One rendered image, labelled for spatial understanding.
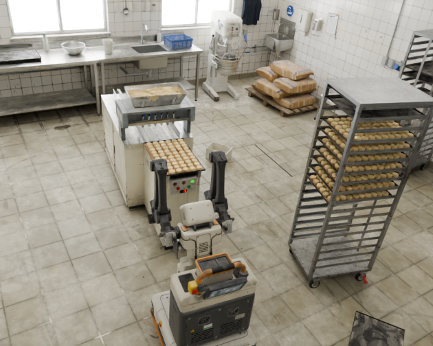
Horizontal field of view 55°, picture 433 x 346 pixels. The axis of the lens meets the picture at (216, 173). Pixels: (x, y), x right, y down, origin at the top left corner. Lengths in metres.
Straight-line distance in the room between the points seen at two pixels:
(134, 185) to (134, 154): 0.38
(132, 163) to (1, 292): 1.61
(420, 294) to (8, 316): 3.57
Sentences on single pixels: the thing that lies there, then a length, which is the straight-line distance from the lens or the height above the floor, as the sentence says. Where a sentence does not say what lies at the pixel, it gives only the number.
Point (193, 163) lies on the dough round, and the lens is 3.69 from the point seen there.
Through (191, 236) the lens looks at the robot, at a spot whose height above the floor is 0.99.
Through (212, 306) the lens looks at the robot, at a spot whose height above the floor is 0.68.
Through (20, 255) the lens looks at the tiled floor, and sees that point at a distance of 4.28.
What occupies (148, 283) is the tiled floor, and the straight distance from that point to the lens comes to 3.82.
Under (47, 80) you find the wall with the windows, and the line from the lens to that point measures 7.07.
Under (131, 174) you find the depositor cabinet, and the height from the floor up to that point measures 0.49.
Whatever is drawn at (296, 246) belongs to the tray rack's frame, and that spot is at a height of 0.15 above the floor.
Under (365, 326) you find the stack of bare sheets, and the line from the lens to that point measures 3.86.
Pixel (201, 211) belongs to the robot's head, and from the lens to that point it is 2.77.
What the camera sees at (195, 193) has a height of 0.64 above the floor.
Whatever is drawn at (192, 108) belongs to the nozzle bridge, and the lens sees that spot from 4.11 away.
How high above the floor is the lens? 2.84
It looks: 33 degrees down
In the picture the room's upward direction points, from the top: 6 degrees clockwise
